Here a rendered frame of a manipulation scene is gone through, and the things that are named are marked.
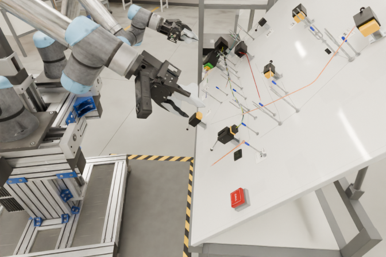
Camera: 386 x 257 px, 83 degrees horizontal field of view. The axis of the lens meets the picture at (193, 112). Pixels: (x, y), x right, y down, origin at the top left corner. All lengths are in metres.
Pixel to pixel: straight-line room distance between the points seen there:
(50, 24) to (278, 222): 1.10
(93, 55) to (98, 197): 1.51
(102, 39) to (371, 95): 0.67
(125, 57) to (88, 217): 1.50
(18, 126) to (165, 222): 1.31
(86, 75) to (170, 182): 1.67
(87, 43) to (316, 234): 1.09
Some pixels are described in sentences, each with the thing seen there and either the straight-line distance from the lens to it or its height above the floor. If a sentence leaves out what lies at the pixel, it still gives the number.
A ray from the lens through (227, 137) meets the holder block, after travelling 0.88.
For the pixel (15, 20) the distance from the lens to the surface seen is 5.38.
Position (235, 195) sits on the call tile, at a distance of 0.78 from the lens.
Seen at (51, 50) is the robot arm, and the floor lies 1.32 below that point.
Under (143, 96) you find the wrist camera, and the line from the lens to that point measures 0.52.
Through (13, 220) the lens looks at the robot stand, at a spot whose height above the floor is 0.21.
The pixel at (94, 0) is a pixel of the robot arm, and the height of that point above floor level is 1.56.
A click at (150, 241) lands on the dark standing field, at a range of 1.92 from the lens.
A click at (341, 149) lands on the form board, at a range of 0.67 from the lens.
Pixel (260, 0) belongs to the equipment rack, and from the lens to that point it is 1.67.
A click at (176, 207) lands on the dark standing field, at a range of 2.01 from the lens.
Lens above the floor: 1.76
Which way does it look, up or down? 38 degrees down
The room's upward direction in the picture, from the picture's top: straight up
